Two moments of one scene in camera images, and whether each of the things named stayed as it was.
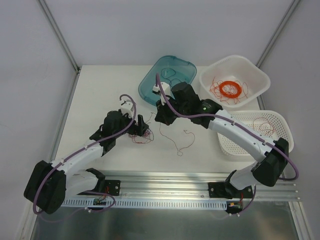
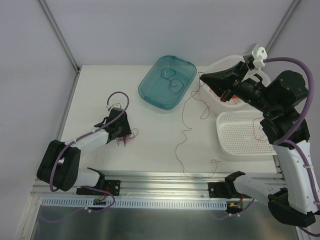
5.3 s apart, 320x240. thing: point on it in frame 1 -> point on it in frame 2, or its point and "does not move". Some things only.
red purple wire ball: (147, 136) -> (127, 138)
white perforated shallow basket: (271, 124) does not move
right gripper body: (164, 114) -> (236, 81)
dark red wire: (180, 152) -> (189, 129)
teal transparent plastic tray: (171, 69) does not move
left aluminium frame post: (46, 9) does not move
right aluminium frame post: (273, 39) does not move
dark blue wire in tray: (170, 76) does not move
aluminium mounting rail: (192, 184) does not move
